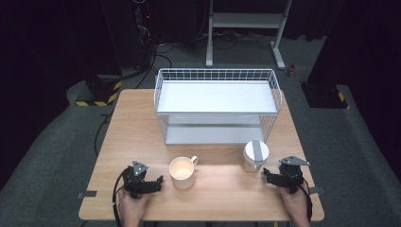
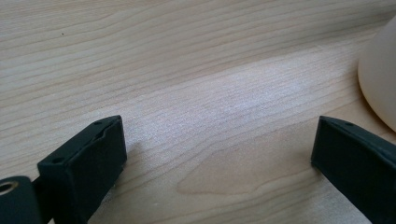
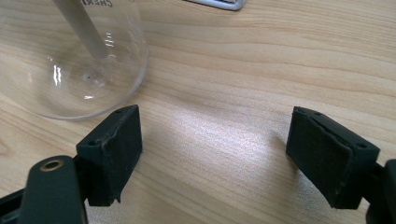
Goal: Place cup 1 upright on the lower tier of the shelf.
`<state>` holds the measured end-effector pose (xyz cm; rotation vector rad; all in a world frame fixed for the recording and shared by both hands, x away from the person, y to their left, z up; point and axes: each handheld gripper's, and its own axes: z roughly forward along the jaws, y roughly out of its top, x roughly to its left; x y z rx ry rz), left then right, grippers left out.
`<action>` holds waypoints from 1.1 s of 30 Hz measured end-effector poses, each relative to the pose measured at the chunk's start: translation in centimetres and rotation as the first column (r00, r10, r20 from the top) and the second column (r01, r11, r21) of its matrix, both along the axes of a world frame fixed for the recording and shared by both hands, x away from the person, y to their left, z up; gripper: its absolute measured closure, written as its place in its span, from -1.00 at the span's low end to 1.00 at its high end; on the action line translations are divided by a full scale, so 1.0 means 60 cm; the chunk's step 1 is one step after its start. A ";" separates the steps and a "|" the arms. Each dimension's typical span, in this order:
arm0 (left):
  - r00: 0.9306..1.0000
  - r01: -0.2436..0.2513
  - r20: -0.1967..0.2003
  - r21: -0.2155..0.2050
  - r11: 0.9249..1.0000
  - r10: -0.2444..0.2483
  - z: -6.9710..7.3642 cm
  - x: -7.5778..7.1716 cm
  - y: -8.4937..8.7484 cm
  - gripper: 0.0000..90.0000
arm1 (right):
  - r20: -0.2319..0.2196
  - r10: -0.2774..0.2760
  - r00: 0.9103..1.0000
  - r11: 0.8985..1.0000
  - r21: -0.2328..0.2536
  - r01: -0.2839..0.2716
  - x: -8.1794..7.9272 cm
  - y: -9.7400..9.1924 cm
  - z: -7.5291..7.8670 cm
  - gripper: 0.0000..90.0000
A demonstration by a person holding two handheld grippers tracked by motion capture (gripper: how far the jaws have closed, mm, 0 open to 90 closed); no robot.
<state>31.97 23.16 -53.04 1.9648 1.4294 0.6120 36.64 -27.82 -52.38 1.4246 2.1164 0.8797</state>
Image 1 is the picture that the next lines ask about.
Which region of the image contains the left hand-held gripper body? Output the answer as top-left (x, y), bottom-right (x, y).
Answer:
top-left (122, 160), bottom-right (159, 200)

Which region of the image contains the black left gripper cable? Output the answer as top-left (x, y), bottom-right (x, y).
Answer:
top-left (112, 166), bottom-right (131, 227)

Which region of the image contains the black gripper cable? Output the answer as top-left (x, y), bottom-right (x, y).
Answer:
top-left (298, 178), bottom-right (314, 222)
top-left (112, 166), bottom-right (131, 227)

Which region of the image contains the white wire two-tier rack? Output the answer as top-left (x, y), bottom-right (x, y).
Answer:
top-left (153, 68), bottom-right (284, 147)

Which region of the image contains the person's left hand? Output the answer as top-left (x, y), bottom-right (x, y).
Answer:
top-left (117, 188), bottom-right (150, 227)

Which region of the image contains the black floor cable bundle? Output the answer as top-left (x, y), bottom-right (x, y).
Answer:
top-left (121, 42), bottom-right (175, 90)

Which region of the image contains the grey metal stand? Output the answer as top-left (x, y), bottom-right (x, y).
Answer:
top-left (204, 0), bottom-right (293, 71)

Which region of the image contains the dark equipment tower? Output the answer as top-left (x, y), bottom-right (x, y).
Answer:
top-left (130, 0), bottom-right (156, 71)

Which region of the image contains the clear jar with white lid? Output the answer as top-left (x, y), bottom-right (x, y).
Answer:
top-left (241, 139), bottom-right (270, 174)

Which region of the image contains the black base with striped edge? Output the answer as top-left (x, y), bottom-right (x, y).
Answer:
top-left (75, 74), bottom-right (124, 108)
top-left (300, 80), bottom-right (351, 110)

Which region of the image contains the person's right hand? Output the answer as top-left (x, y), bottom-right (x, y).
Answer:
top-left (276, 184), bottom-right (312, 227)

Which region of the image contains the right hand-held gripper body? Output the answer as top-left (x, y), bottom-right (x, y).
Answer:
top-left (270, 155), bottom-right (311, 195)

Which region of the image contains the cream ceramic cup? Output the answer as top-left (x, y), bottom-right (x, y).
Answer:
top-left (168, 155), bottom-right (200, 190)

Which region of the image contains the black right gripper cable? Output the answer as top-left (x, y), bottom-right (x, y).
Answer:
top-left (298, 178), bottom-right (314, 222)

